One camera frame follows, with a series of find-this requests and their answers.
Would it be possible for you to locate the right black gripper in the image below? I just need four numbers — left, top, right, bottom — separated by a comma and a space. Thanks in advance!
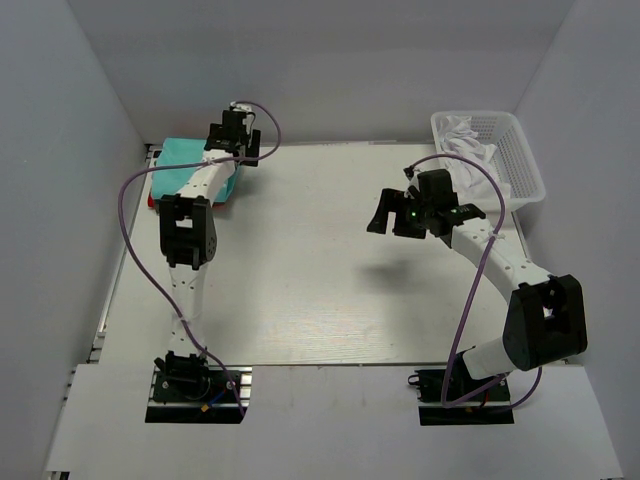
368, 188, 434, 239

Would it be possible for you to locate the teal polo shirt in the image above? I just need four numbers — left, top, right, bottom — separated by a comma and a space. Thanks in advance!
150, 137, 240, 204

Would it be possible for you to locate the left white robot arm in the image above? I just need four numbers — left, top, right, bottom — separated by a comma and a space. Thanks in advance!
159, 103, 260, 357

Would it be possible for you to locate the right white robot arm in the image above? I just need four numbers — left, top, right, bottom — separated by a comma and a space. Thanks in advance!
367, 169, 588, 399

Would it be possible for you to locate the crumpled white t shirt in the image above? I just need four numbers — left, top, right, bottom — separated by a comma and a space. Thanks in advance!
436, 115, 511, 203

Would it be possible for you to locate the folded red t shirt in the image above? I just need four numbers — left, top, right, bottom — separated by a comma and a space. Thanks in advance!
147, 196, 225, 212

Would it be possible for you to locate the white plastic basket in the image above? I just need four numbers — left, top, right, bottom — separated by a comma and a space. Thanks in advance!
431, 110, 546, 211

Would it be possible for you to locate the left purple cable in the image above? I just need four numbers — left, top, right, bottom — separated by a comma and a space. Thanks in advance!
117, 101, 282, 416

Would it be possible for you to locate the purple cable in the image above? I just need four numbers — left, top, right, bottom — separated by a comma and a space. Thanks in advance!
117, 101, 282, 416
403, 153, 545, 409

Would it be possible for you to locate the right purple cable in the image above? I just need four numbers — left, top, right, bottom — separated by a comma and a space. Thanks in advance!
403, 153, 545, 409

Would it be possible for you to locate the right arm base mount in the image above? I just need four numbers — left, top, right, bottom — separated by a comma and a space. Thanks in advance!
407, 367, 516, 427

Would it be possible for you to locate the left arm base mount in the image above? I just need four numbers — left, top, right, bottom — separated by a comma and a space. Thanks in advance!
145, 351, 252, 425

